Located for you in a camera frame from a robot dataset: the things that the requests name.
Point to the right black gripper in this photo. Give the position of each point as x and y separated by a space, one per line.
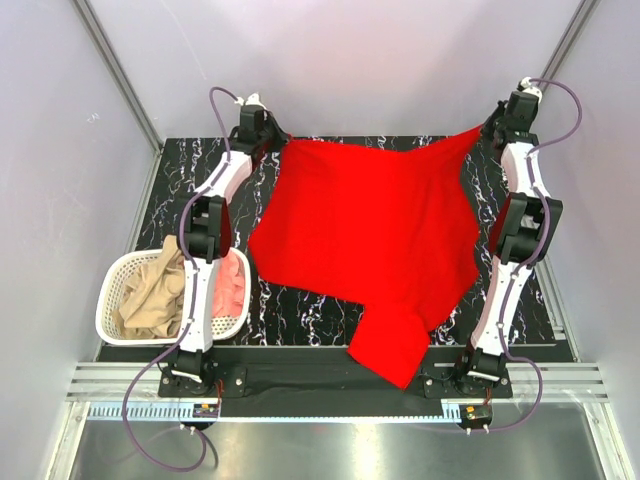
494 124

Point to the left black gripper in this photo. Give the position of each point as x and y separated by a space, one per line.
275 135

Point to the red t shirt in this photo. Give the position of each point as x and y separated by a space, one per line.
391 231

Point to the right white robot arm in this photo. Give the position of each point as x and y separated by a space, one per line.
518 240

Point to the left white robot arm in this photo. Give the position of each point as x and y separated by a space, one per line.
205 234

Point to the pink t shirt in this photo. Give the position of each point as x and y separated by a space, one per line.
230 287

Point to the beige t shirt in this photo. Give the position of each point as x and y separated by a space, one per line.
152 303

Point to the white plastic laundry basket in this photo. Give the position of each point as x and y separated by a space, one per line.
112 292

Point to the left small electronics board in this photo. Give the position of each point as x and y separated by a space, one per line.
206 410

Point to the small electronics board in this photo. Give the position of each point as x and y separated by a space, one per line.
479 413
206 410

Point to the right small electronics board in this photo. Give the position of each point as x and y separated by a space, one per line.
479 413

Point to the right aluminium frame post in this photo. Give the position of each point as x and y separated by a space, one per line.
568 40

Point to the aluminium frame post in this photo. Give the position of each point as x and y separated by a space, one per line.
99 37
568 40

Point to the left aluminium frame post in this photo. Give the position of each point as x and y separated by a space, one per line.
99 37

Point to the front aluminium rail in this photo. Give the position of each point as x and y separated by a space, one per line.
112 392

